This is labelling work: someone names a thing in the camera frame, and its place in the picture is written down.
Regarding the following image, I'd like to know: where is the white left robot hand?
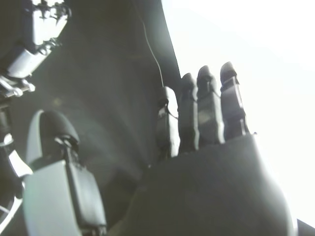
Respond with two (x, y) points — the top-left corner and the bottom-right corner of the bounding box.
(23, 61), (296, 236)

